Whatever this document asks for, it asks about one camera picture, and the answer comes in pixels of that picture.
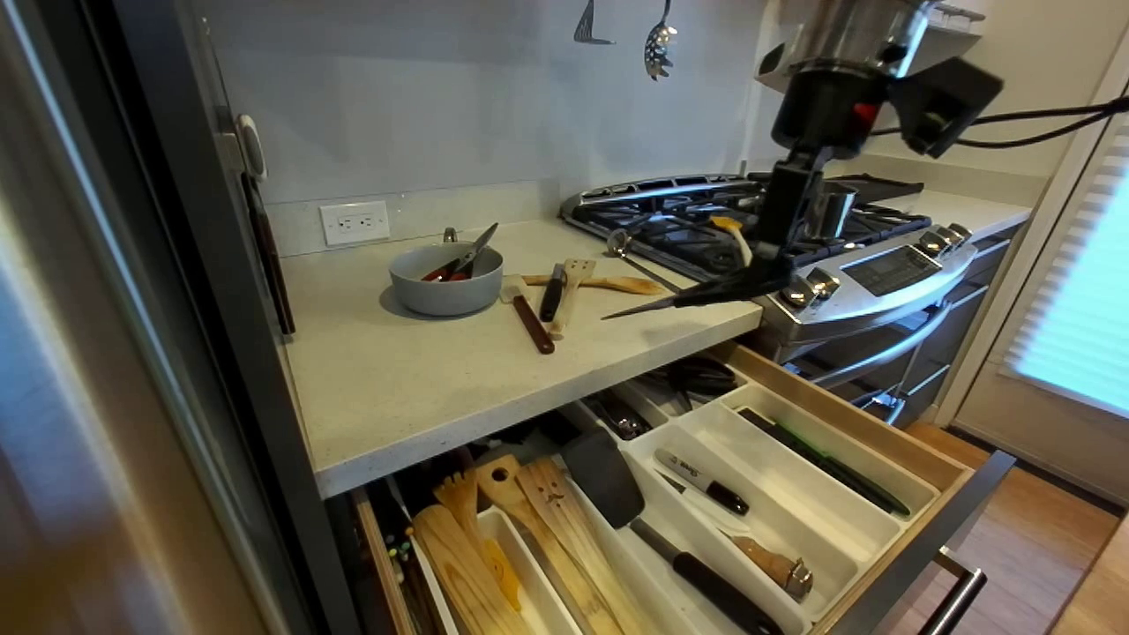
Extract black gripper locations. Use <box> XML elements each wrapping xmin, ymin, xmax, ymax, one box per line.
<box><xmin>751</xmin><ymin>63</ymin><xmax>892</xmax><ymax>294</ymax></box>

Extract black-handled scissors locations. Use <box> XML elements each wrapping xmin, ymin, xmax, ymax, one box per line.
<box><xmin>599</xmin><ymin>262</ymin><xmax>798</xmax><ymax>324</ymax></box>

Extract wooden kitchen drawer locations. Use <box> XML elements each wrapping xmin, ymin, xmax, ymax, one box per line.
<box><xmin>348</xmin><ymin>337</ymin><xmax>1019</xmax><ymax>635</ymax></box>

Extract stainless gas stove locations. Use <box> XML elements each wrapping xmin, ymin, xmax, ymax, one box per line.
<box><xmin>557</xmin><ymin>171</ymin><xmax>1025</xmax><ymax>429</ymax></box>

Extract long metal scoop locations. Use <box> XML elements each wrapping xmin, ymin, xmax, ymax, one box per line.
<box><xmin>602</xmin><ymin>224</ymin><xmax>688</xmax><ymax>296</ymax></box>

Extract small wooden spatula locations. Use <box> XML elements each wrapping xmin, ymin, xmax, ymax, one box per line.
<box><xmin>516</xmin><ymin>271</ymin><xmax>669</xmax><ymax>298</ymax></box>

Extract hanging slotted spoon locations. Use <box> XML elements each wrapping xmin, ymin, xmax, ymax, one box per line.
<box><xmin>643</xmin><ymin>0</ymin><xmax>683</xmax><ymax>84</ymax></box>

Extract wooden pastry brush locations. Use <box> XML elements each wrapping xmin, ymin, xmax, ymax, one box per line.
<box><xmin>551</xmin><ymin>258</ymin><xmax>599</xmax><ymax>337</ymax></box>

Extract long dark green utensil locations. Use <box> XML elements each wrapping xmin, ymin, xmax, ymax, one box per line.
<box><xmin>737</xmin><ymin>404</ymin><xmax>912</xmax><ymax>522</ymax></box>

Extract white cutlery organizer tray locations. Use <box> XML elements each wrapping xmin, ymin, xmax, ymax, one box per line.
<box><xmin>409</xmin><ymin>382</ymin><xmax>944</xmax><ymax>635</ymax></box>

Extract white window blind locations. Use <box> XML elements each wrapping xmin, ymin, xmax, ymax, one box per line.
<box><xmin>1007</xmin><ymin>117</ymin><xmax>1129</xmax><ymax>423</ymax></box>

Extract black plastic spatula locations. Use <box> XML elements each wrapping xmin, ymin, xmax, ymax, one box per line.
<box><xmin>561</xmin><ymin>401</ymin><xmax>648</xmax><ymax>534</ymax></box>

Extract grey bowl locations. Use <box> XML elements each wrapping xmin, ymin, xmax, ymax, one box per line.
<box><xmin>389</xmin><ymin>238</ymin><xmax>508</xmax><ymax>322</ymax></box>

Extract wooden flat spatula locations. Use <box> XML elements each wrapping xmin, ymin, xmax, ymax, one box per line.
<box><xmin>516</xmin><ymin>454</ymin><xmax>648</xmax><ymax>635</ymax></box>

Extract wooden spoon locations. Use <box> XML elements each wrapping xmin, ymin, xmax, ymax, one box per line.
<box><xmin>472</xmin><ymin>454</ymin><xmax>595</xmax><ymax>635</ymax></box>

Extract stainless refrigerator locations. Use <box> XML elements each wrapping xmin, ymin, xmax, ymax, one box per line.
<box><xmin>0</xmin><ymin>0</ymin><xmax>362</xmax><ymax>635</ymax></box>

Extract yellow-handled spatula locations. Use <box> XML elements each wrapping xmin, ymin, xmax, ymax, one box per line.
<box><xmin>704</xmin><ymin>213</ymin><xmax>758</xmax><ymax>271</ymax></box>

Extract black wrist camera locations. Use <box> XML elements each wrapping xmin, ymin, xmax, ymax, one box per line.
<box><xmin>916</xmin><ymin>56</ymin><xmax>1006</xmax><ymax>157</ymax></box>

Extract short black-handled tool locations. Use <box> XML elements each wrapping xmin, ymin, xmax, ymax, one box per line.
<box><xmin>535</xmin><ymin>262</ymin><xmax>572</xmax><ymax>327</ymax></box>

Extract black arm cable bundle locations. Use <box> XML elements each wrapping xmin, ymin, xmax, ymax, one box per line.
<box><xmin>869</xmin><ymin>87</ymin><xmax>1129</xmax><ymax>150</ymax></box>

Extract black-handled white-blade knife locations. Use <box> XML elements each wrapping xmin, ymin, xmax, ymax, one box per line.
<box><xmin>648</xmin><ymin>452</ymin><xmax>751</xmax><ymax>517</ymax></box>

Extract red-handled utensil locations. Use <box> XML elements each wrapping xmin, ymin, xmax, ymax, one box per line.
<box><xmin>419</xmin><ymin>221</ymin><xmax>503</xmax><ymax>287</ymax></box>

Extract small wooden-handled tool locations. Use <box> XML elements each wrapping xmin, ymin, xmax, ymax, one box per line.
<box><xmin>726</xmin><ymin>534</ymin><xmax>817</xmax><ymax>602</ymax></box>

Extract long black-handled utensil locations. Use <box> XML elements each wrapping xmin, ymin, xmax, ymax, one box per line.
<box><xmin>630</xmin><ymin>522</ymin><xmax>785</xmax><ymax>635</ymax></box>

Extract white wall outlet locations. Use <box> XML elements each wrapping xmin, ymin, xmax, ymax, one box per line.
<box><xmin>317</xmin><ymin>197</ymin><xmax>391</xmax><ymax>248</ymax></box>

